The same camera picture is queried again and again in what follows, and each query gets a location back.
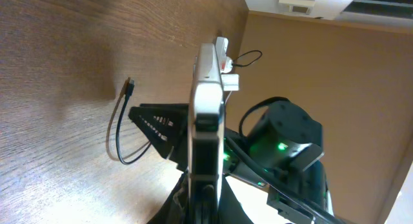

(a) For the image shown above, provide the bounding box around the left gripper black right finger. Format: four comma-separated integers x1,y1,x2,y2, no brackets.
218,178,253,224

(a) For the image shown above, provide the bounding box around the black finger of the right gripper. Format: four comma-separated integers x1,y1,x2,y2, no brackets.
128,103,188,159

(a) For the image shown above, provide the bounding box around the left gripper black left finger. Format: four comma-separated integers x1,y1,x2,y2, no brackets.
147,175,188,224

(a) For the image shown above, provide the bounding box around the black smartphone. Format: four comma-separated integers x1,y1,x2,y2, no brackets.
188,43,225,223

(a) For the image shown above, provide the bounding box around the white charger plug adapter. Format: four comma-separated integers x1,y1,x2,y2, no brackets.
220,56,233,74

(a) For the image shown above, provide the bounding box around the white power strip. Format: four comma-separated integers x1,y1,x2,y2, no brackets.
215,37,228,69

